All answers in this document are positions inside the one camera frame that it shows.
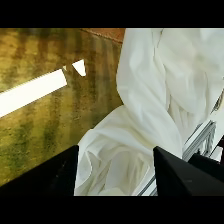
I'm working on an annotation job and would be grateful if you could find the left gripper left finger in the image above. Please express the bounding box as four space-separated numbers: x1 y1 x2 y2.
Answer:
0 144 80 197

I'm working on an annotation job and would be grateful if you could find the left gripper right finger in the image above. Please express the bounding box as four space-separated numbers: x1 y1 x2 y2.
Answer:
152 145 224 197

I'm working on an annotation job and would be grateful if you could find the white shirt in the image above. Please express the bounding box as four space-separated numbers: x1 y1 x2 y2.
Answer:
73 27 224 197

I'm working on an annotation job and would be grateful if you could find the silver frame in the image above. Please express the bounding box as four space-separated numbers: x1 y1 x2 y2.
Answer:
137 90 224 197

